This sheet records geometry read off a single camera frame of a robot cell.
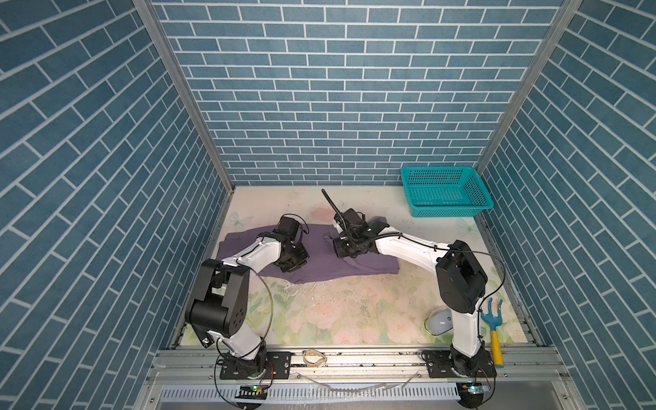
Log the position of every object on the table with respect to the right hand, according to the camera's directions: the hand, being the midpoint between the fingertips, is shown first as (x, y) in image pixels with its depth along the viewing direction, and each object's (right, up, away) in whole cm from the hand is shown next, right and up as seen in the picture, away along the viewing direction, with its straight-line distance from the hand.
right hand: (332, 247), depth 91 cm
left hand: (-9, -5, +2) cm, 11 cm away
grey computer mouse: (+32, -19, -16) cm, 41 cm away
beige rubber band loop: (-3, -31, -17) cm, 36 cm away
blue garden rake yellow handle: (+54, -23, -8) cm, 59 cm away
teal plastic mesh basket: (+53, +22, +29) cm, 64 cm away
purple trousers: (-4, -7, +5) cm, 10 cm away
